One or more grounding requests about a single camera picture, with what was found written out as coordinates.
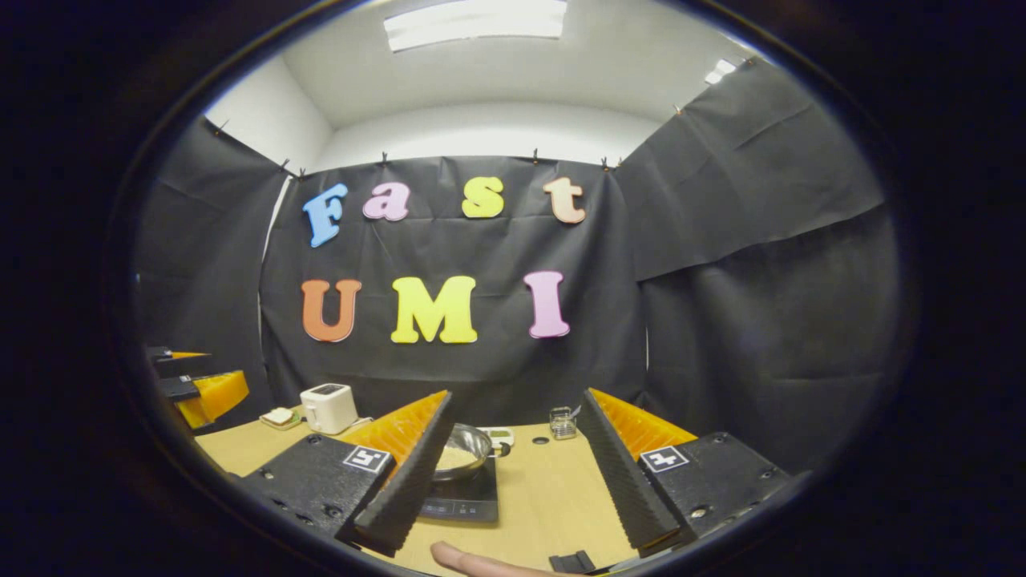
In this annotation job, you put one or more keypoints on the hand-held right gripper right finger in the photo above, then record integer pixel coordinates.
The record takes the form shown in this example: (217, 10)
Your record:
(621, 481)

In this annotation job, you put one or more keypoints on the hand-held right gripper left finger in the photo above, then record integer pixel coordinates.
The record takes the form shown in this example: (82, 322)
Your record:
(413, 481)

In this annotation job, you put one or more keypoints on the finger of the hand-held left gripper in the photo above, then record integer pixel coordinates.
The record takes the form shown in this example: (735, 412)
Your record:
(212, 397)
(172, 365)

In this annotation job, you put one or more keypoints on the pile of soybeans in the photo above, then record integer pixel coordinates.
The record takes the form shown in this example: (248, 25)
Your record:
(455, 458)

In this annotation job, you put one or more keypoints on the black induction cooktop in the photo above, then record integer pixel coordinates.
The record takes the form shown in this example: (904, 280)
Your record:
(465, 501)

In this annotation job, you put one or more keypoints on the stainless steel pot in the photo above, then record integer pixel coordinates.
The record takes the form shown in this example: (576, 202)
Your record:
(474, 438)

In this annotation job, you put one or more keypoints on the toy sandwich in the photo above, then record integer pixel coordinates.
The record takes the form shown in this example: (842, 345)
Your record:
(280, 416)

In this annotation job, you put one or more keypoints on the green plate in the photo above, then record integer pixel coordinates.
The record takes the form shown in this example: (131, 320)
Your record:
(295, 421)

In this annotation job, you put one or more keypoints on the white compartment tray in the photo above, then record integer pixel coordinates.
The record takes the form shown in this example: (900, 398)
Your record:
(503, 435)

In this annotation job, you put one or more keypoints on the white toaster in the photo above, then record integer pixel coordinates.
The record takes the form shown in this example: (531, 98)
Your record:
(329, 409)

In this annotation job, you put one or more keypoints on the small ceiling light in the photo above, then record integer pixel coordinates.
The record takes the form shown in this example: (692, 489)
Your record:
(720, 71)

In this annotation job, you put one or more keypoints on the large ceiling light panel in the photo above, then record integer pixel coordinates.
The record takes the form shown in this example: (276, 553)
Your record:
(477, 22)

